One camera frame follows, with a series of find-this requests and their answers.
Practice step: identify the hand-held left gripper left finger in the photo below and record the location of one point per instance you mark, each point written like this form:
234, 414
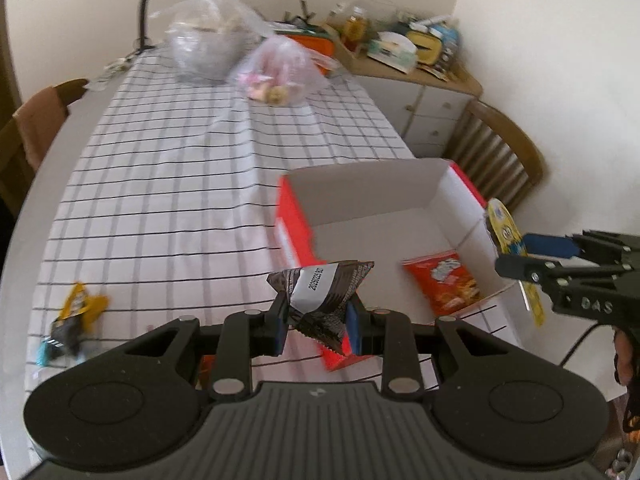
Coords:
276, 342

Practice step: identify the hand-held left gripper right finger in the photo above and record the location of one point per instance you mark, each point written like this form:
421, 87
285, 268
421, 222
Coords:
353, 327

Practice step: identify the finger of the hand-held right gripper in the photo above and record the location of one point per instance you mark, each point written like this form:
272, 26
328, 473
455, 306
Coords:
550, 245
520, 267

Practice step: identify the dark brown snack packet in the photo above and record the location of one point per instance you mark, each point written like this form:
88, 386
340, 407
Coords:
325, 305

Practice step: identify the red and white cardboard box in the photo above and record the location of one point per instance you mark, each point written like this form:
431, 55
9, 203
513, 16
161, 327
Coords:
375, 230

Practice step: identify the person's right hand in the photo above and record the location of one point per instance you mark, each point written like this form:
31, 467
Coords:
624, 360

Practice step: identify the red snack packet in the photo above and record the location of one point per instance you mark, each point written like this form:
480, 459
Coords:
445, 285

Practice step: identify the wooden chair with dark seat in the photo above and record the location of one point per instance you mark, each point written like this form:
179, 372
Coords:
500, 145

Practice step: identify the white wooden cabinet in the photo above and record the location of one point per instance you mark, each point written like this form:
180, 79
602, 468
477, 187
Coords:
425, 105

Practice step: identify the yellow and black snack packet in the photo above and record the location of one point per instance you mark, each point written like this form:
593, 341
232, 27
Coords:
80, 310

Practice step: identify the teal snack packet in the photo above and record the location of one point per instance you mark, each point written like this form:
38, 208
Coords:
47, 355

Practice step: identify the blue and white package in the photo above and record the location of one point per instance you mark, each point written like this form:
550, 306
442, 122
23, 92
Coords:
447, 37

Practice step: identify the yellow tissue box holder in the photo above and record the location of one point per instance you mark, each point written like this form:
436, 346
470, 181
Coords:
425, 45

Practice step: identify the green and white tissue box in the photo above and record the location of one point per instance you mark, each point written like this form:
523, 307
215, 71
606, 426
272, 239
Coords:
392, 50

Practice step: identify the small clear plastic bag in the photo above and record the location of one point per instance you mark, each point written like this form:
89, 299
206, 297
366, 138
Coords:
280, 70

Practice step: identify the orange storage container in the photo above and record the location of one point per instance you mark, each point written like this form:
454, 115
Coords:
312, 42

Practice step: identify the amber liquid bottle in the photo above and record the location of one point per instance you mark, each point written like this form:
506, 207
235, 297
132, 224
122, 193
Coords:
355, 25

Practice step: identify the large clear plastic bag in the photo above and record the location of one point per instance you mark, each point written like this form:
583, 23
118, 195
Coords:
200, 45

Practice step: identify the grey desk lamp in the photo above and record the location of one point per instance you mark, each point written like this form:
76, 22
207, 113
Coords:
144, 10

